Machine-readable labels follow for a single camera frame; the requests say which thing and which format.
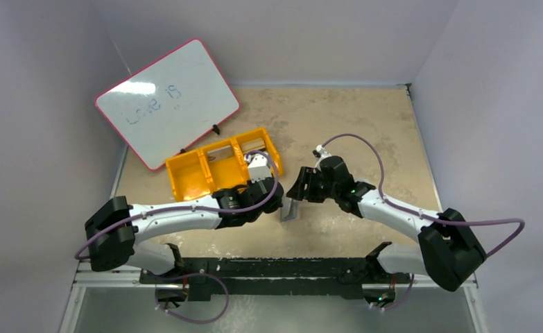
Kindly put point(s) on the card in middle compartment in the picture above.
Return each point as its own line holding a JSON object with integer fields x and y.
{"x": 221, "y": 153}

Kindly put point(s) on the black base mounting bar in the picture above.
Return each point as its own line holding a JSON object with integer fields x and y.
{"x": 351, "y": 278}

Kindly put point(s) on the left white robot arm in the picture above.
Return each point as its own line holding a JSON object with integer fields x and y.
{"x": 120, "y": 233}

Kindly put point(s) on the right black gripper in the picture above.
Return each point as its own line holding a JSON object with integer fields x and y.
{"x": 308, "y": 182}

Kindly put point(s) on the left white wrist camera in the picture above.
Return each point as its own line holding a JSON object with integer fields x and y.
{"x": 258, "y": 167}

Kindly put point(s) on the yellow plastic compartment tray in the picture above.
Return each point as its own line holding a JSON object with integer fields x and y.
{"x": 192, "y": 176}

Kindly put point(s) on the black whiteboard stand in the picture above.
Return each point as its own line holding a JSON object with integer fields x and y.
{"x": 215, "y": 129}

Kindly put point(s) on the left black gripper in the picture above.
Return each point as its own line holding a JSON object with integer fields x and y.
{"x": 262, "y": 189}

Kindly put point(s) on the aluminium rail frame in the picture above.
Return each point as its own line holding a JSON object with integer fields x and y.
{"x": 373, "y": 130}

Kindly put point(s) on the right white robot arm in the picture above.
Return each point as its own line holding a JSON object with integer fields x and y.
{"x": 447, "y": 250}

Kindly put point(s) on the white board with pink frame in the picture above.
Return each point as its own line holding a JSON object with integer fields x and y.
{"x": 170, "y": 104}

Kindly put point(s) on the cards in right compartment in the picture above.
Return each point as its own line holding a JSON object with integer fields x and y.
{"x": 257, "y": 144}

